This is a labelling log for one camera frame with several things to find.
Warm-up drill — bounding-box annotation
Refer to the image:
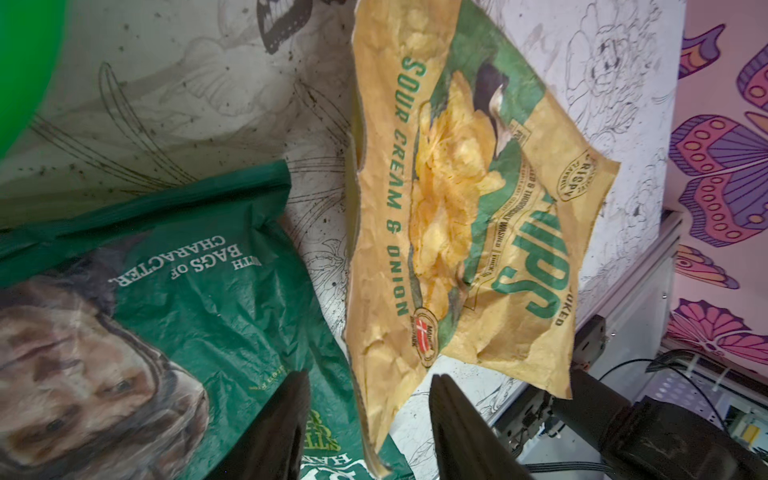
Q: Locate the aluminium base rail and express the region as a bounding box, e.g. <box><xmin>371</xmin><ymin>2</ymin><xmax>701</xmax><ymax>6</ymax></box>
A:
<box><xmin>491</xmin><ymin>209</ymin><xmax>768</xmax><ymax>480</ymax></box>

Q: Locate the yellow sour cream chips bag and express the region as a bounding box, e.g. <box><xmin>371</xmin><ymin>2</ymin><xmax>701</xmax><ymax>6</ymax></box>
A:
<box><xmin>344</xmin><ymin>1</ymin><xmax>619</xmax><ymax>477</ymax></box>

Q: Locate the green plastic basket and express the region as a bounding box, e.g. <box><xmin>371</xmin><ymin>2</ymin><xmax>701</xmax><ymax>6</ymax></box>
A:
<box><xmin>1</xmin><ymin>0</ymin><xmax>67</xmax><ymax>155</ymax></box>

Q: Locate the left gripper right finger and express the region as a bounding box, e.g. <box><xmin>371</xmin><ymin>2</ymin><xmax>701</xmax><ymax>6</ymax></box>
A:
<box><xmin>429</xmin><ymin>374</ymin><xmax>532</xmax><ymax>480</ymax></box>

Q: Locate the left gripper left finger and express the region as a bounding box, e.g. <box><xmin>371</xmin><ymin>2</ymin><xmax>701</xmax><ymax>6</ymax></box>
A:
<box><xmin>208</xmin><ymin>370</ymin><xmax>311</xmax><ymax>480</ymax></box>

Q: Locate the dark green REAL chips bag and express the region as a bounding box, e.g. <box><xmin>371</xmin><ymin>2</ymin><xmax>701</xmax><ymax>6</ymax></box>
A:
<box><xmin>1</xmin><ymin>161</ymin><xmax>371</xmax><ymax>479</ymax></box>

